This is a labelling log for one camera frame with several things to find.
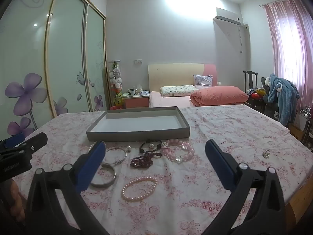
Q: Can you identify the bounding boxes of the blue fleece garment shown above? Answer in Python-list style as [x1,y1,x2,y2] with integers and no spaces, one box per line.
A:
[267,73,300,126]

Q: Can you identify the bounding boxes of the flower print sliding wardrobe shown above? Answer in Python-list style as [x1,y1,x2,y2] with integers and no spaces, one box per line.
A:
[0,0,109,139]

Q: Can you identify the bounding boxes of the pink curtain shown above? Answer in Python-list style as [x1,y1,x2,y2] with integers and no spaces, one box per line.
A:
[263,0,313,103]

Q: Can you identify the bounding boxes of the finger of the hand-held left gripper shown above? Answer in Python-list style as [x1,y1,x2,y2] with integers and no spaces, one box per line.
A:
[0,133,25,150]
[0,132,48,157]

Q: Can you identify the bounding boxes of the brown cardboard box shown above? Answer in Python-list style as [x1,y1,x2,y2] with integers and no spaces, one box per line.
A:
[288,124,309,143]

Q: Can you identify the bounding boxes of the person's left hand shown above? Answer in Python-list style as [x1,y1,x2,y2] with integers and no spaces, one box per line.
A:
[6,177,27,223]

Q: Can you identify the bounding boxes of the lavender pillow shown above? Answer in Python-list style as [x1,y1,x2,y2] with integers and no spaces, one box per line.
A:
[193,74,213,89]

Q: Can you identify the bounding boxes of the dark red bead bracelet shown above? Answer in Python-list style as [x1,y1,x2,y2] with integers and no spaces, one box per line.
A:
[130,152,162,169]

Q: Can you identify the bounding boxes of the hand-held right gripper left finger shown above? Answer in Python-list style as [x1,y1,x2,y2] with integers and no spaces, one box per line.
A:
[25,141,110,235]

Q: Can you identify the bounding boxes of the plush toy tower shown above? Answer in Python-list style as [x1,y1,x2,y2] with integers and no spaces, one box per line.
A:
[109,61,124,109]

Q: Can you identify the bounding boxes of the pink and clear bead bracelet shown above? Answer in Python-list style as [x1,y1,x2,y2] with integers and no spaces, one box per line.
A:
[161,149,195,163]

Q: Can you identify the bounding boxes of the black bead bracelet with pearl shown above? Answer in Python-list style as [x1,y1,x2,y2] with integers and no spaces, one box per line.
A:
[139,139,164,155]

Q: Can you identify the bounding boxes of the pink nightstand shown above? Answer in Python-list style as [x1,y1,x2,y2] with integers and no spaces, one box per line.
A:
[122,92,150,108]

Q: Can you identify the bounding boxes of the dark wooden chair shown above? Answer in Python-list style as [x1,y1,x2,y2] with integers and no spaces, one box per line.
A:
[243,70,267,114]

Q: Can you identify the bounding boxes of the pink bed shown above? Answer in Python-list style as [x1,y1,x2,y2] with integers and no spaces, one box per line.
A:
[149,91,196,108]

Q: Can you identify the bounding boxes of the colourful toys pile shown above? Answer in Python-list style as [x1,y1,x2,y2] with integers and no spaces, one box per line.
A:
[247,88,267,101]

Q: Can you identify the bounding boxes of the white patterned pillow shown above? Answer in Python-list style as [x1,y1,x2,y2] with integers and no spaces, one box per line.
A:
[160,85,197,97]

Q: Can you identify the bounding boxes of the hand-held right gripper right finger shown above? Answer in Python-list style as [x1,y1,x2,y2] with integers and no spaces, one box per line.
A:
[203,139,286,235]

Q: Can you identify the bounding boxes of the folded pink quilt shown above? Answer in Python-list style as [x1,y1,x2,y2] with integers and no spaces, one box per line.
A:
[190,85,249,107]

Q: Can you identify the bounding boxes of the wide silver cuff bangle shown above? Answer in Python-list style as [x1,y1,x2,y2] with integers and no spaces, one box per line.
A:
[90,164,117,189]

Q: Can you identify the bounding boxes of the pale pink bead bracelet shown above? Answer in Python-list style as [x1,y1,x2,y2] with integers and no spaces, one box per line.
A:
[160,138,195,153]

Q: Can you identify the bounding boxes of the pink floral bedsheet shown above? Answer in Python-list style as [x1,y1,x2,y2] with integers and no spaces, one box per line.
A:
[7,105,307,235]

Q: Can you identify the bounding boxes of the white air conditioner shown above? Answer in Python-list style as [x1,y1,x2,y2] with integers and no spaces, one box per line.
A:
[214,7,243,26]

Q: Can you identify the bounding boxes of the grey shallow cardboard box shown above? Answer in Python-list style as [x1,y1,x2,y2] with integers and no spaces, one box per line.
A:
[86,106,191,142]

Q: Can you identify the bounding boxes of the curtain rod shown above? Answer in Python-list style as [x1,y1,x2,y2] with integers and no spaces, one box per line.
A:
[259,0,298,8]

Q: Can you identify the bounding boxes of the cream and pink headboard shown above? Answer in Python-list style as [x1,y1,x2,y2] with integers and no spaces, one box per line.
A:
[148,63,217,92]

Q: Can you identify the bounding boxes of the thin silver bangle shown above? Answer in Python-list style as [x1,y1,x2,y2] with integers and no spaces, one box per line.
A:
[101,147,128,167]

